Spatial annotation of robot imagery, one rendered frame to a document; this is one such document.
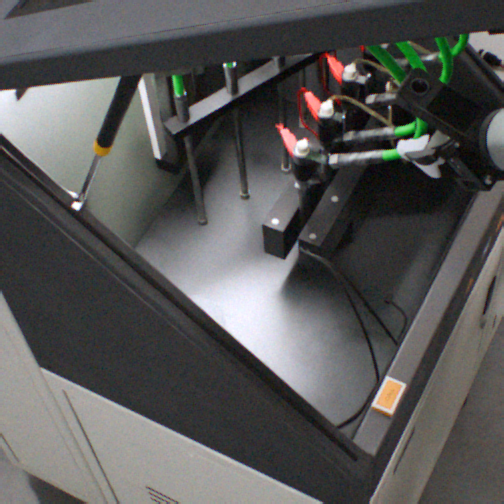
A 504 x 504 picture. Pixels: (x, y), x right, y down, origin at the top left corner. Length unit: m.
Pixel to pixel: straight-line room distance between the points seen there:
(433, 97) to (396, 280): 0.55
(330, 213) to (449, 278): 0.21
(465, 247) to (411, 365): 0.22
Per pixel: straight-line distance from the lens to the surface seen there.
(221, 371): 1.35
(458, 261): 1.62
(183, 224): 1.81
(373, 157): 1.43
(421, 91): 1.24
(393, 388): 1.49
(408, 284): 1.73
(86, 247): 1.26
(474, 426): 2.54
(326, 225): 1.61
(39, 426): 2.08
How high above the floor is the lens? 2.30
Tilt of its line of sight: 56 degrees down
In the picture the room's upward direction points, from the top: 7 degrees counter-clockwise
